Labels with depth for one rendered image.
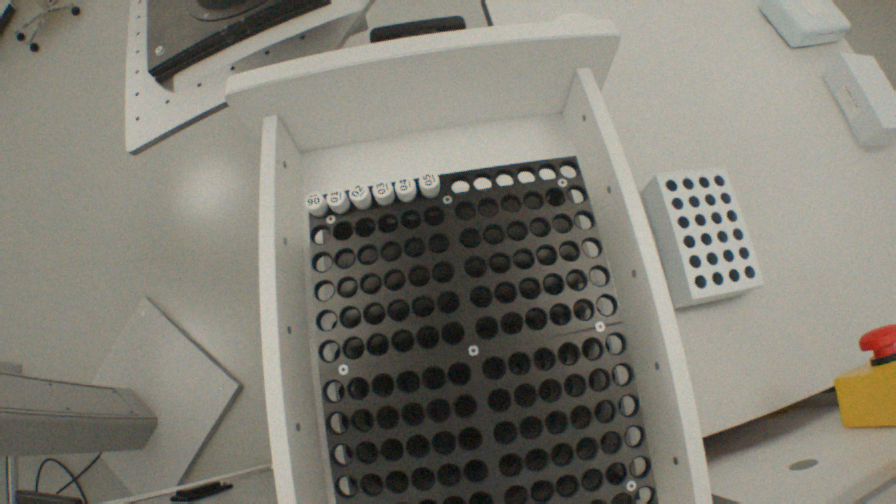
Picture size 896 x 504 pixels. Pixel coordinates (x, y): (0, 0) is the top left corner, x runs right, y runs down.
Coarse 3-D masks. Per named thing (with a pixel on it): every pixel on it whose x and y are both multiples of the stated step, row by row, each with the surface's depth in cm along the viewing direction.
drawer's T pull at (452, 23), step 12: (396, 24) 31; (408, 24) 30; (420, 24) 30; (432, 24) 30; (444, 24) 30; (456, 24) 30; (372, 36) 30; (384, 36) 30; (396, 36) 31; (408, 36) 30
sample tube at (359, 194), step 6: (354, 186) 26; (360, 186) 26; (366, 186) 26; (354, 192) 26; (360, 192) 26; (366, 192) 26; (354, 198) 26; (360, 198) 26; (366, 198) 26; (354, 204) 26; (360, 204) 26; (366, 204) 27; (366, 222) 29
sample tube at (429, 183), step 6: (426, 174) 26; (432, 174) 26; (420, 180) 26; (426, 180) 26; (432, 180) 26; (438, 180) 26; (420, 186) 26; (426, 186) 26; (432, 186) 26; (438, 186) 26; (426, 192) 26; (432, 192) 26; (438, 192) 27; (432, 216) 30
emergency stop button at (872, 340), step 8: (880, 328) 24; (888, 328) 23; (864, 336) 25; (872, 336) 24; (880, 336) 24; (888, 336) 23; (864, 344) 25; (872, 344) 24; (880, 344) 23; (888, 344) 23; (880, 352) 24; (888, 352) 23
